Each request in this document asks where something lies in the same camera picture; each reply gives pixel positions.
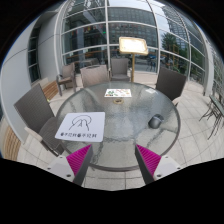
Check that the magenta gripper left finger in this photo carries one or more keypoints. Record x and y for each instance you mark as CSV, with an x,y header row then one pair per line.
x,y
72,167

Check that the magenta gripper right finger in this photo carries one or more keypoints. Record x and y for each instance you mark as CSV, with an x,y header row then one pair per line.
x,y
153,166

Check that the white mouse pad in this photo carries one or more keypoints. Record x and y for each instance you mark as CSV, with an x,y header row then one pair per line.
x,y
86,127

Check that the dark grey computer mouse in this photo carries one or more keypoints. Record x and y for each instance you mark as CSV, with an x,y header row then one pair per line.
x,y
155,121

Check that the grey wicker chair left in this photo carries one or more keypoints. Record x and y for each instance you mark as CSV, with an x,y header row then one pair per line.
x,y
40,120

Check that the grey wicker chair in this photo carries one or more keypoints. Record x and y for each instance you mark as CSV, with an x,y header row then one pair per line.
x,y
40,120
93,75
171,84

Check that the round glass table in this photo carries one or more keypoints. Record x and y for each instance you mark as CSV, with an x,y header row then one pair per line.
x,y
126,123

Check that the colourful printed card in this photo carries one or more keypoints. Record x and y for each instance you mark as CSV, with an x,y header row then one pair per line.
x,y
118,93

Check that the grey wicker chair right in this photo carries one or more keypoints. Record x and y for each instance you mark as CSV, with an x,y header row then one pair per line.
x,y
171,84

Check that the grey armchair background left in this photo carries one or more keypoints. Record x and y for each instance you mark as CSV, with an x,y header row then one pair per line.
x,y
68,76

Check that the grey armchair background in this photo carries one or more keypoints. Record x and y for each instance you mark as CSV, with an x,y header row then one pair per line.
x,y
68,76
119,69

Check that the metal chair far right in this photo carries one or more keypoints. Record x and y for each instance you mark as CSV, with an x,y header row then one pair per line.
x,y
216,109

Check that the grey wicker chair far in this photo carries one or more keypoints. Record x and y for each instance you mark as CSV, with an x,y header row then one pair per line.
x,y
93,75

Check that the grey armchair background centre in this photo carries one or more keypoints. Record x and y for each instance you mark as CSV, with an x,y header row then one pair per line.
x,y
119,69

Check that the gold menu stand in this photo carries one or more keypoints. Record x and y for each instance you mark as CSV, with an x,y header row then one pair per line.
x,y
133,46

